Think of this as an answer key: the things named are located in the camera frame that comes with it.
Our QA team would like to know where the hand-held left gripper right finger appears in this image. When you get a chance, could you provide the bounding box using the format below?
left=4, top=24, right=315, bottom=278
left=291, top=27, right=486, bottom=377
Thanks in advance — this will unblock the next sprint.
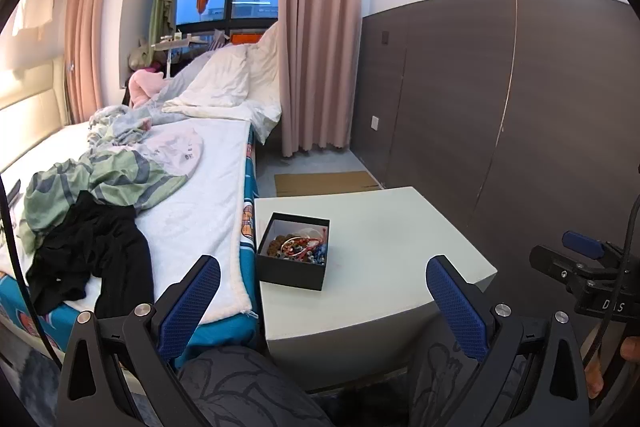
left=425, top=254, right=591, bottom=427

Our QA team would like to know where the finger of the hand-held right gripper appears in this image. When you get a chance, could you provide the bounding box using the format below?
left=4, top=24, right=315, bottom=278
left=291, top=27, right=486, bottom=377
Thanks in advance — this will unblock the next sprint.
left=530, top=245, right=589, bottom=281
left=561, top=230, right=622, bottom=261

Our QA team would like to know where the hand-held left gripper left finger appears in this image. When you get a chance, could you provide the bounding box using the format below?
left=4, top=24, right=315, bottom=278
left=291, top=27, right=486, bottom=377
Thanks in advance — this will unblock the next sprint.
left=55, top=254, right=222, bottom=427

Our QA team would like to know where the brown seed bead bracelet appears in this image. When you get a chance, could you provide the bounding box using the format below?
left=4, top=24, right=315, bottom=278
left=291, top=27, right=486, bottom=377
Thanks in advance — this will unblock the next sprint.
left=266, top=234, right=301, bottom=258

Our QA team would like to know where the black jewelry box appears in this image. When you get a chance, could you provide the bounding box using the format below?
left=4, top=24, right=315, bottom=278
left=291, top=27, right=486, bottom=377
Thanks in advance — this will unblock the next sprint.
left=256, top=212, right=331, bottom=292

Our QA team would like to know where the grey bead bracelet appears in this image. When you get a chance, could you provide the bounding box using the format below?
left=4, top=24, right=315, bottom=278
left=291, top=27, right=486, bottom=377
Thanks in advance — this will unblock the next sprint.
left=282, top=247, right=317, bottom=264

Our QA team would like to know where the red string bracelet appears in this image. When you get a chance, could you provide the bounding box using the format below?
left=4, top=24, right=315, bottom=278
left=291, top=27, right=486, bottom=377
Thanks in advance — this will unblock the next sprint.
left=295, top=228, right=328, bottom=253

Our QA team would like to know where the person's right hand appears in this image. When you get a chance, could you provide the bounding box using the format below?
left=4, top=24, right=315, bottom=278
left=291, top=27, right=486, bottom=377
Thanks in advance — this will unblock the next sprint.
left=585, top=337, right=640, bottom=400

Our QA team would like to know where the person's right patterned trouser leg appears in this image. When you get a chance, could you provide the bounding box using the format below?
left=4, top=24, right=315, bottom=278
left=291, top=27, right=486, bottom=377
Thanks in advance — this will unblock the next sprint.
left=410, top=342, right=483, bottom=427

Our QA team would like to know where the person's patterned trouser leg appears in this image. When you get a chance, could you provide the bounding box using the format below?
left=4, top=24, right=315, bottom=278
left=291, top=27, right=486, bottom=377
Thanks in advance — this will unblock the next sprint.
left=410, top=342, right=483, bottom=427
left=177, top=346, right=333, bottom=427

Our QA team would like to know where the white bedside table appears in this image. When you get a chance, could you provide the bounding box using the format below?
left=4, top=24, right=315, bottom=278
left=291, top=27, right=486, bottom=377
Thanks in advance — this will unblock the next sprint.
left=254, top=187, right=498, bottom=393

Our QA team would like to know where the person's left patterned trouser leg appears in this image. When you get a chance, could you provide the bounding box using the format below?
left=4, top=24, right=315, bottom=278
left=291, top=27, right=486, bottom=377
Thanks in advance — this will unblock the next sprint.
left=177, top=346, right=333, bottom=427

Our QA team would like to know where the white bed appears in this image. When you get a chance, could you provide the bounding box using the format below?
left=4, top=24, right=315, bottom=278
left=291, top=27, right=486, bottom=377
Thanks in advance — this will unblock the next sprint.
left=0, top=119, right=261, bottom=358

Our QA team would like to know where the black garment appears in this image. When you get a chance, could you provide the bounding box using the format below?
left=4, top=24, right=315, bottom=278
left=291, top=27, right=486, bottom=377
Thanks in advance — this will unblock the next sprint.
left=25, top=189, right=155, bottom=320

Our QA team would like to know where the white pink garment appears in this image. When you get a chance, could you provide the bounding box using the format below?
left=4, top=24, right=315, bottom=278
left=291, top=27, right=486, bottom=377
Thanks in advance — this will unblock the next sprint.
left=132, top=127, right=206, bottom=180

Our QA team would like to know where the green striped garment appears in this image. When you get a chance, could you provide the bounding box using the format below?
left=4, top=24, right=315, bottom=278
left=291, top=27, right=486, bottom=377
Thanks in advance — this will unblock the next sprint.
left=17, top=147, right=191, bottom=253

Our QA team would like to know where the brown cardboard sheet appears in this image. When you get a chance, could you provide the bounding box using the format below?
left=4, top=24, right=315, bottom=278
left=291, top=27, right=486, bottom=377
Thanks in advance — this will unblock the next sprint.
left=274, top=171, right=383, bottom=198

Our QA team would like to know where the pale floral blanket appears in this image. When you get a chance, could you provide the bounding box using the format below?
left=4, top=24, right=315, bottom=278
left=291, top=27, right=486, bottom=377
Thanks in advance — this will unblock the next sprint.
left=87, top=104, right=191, bottom=158

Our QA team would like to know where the pink plush cloth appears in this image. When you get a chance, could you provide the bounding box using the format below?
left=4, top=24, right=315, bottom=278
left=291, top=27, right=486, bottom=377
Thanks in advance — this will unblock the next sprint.
left=129, top=68, right=168, bottom=108

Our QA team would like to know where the white duvet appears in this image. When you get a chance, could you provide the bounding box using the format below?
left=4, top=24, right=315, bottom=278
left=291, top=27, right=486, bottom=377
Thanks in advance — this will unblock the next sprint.
left=162, top=21, right=283, bottom=145

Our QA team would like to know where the beige padded headboard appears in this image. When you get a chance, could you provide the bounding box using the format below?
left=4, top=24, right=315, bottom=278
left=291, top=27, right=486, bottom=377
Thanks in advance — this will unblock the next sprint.
left=0, top=57, right=68, bottom=168

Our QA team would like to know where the small white folding table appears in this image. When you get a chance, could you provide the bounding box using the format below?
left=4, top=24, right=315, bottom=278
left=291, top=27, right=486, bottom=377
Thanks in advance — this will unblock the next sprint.
left=150, top=34, right=206, bottom=78

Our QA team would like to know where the pink curtain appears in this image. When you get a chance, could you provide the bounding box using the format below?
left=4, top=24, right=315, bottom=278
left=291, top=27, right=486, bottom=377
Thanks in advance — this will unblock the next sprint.
left=64, top=0, right=126, bottom=125
left=277, top=0, right=365, bottom=158

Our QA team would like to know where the green hanging towel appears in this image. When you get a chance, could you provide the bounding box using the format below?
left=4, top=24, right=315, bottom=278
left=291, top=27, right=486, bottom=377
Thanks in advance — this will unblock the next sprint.
left=149, top=0, right=178, bottom=52

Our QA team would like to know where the black cable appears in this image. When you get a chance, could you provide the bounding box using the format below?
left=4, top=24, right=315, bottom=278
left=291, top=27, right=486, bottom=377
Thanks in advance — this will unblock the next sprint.
left=592, top=194, right=640, bottom=388
left=0, top=172, right=63, bottom=370

